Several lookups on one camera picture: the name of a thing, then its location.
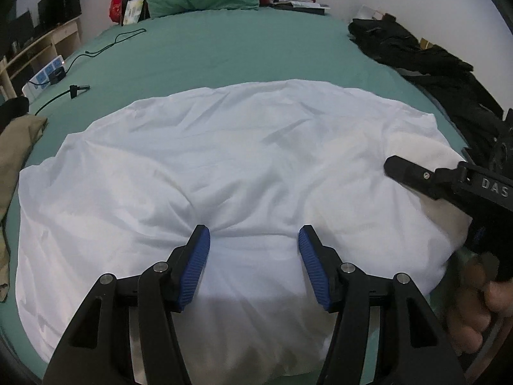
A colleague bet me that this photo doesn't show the pile of black clothes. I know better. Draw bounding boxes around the pile of black clothes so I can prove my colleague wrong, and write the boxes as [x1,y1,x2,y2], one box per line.
[348,16,506,162]

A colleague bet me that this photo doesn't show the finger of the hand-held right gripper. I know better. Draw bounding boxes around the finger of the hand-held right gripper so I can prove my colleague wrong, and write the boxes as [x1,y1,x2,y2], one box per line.
[383,155,459,202]

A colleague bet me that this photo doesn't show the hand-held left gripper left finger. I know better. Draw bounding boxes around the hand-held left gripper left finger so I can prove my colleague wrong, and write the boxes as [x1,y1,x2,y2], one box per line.
[42,225,211,385]

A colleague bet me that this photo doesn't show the white and blue power strip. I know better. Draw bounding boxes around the white and blue power strip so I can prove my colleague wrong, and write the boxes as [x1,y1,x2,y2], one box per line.
[22,55,65,99]

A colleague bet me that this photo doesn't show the white shirt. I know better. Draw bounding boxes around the white shirt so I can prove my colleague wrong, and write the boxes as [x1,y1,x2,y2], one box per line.
[15,78,474,370]

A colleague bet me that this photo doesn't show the light wooden shelf desk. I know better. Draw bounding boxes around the light wooden shelf desk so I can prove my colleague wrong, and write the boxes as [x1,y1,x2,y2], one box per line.
[0,16,83,99]

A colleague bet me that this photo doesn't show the person's right hand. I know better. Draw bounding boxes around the person's right hand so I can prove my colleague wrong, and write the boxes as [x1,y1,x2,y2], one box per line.
[447,252,513,351]

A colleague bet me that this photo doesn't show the small black plug with cable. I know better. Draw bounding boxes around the small black plug with cable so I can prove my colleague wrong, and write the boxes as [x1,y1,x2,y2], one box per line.
[35,84,91,116]

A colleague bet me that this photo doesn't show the beige pants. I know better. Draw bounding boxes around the beige pants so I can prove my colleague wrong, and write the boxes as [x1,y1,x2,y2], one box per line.
[0,114,49,302]

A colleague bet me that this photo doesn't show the long black cable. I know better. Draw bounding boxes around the long black cable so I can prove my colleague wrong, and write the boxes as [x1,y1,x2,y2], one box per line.
[63,28,147,73]

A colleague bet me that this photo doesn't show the bed with green sheet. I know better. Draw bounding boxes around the bed with green sheet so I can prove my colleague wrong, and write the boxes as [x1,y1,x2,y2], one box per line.
[0,6,482,374]

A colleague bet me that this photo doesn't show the white box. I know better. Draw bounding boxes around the white box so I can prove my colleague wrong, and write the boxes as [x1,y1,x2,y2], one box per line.
[356,5,386,21]

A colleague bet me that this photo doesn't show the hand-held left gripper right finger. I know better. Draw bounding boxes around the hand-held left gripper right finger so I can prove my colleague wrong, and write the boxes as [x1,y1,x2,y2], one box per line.
[298,225,467,385]

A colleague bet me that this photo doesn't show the black garment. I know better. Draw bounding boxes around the black garment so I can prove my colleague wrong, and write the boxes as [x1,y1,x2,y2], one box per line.
[0,96,31,134]

